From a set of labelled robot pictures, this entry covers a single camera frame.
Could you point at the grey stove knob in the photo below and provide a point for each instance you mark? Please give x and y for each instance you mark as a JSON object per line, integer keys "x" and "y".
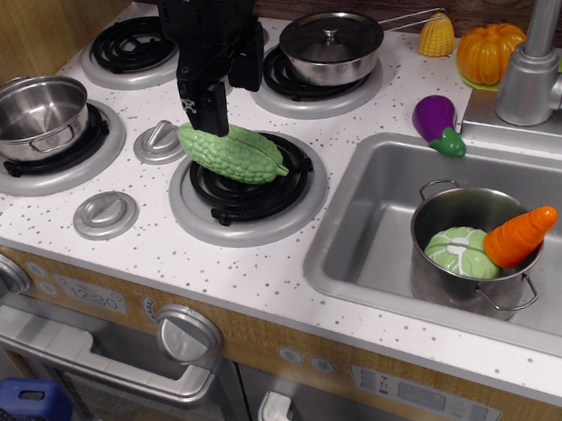
{"x": 105, "y": 215}
{"x": 158, "y": 145}

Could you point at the yellow toy corn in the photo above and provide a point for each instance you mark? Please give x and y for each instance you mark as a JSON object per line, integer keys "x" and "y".
{"x": 437, "y": 39}

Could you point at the blue clamp tool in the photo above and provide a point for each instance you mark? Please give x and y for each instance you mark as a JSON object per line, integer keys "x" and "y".
{"x": 35, "y": 400}

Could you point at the purple toy eggplant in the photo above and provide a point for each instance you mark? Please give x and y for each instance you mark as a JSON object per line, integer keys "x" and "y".
{"x": 434, "y": 119}

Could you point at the grey stove knob front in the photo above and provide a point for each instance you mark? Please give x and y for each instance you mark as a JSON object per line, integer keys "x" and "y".
{"x": 105, "y": 215}

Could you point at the grey toy sink basin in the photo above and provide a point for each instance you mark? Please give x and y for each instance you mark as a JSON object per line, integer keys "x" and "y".
{"x": 363, "y": 247}

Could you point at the orange toy carrot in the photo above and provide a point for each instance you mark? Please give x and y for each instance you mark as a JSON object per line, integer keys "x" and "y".
{"x": 509, "y": 244}

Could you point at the green bumpy toy squash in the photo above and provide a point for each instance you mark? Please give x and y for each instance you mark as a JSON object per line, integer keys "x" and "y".
{"x": 242, "y": 155}

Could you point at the orange toy pumpkin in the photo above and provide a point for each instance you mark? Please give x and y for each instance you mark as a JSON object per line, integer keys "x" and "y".
{"x": 483, "y": 53}

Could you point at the back right black burner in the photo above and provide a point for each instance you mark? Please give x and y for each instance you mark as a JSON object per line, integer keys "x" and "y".
{"x": 285, "y": 94}

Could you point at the steel pot on stove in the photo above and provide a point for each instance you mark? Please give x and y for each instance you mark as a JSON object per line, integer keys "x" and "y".
{"x": 41, "y": 116}

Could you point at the front left black burner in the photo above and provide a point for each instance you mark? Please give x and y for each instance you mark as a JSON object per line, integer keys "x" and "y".
{"x": 92, "y": 154}

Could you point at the lidded steel frying pan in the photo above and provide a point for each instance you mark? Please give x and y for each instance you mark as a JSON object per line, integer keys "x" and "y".
{"x": 334, "y": 48}

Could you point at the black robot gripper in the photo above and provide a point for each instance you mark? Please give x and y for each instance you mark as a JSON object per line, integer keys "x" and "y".
{"x": 217, "y": 40}

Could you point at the steel pot in sink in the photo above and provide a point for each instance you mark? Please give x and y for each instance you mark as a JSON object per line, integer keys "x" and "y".
{"x": 446, "y": 204}

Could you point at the right oven dial knob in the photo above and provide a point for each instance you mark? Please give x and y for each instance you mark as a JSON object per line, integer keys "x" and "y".
{"x": 184, "y": 335}

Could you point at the green toy cabbage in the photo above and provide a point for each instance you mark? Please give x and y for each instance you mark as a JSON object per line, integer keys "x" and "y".
{"x": 460, "y": 251}

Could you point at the silver oven door handle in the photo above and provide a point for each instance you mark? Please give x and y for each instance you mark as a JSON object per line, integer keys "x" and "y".
{"x": 71, "y": 349}

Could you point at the grey stove knob middle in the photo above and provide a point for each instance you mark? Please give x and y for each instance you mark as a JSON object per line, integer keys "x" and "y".
{"x": 158, "y": 145}

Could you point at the front right black burner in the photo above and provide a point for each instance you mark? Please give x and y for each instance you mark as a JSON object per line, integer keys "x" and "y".
{"x": 227, "y": 213}

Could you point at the green plate under pumpkin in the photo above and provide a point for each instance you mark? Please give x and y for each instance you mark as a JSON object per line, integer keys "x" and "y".
{"x": 492, "y": 88}

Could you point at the silver toy faucet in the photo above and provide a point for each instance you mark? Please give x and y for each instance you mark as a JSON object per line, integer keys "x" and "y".
{"x": 526, "y": 111}

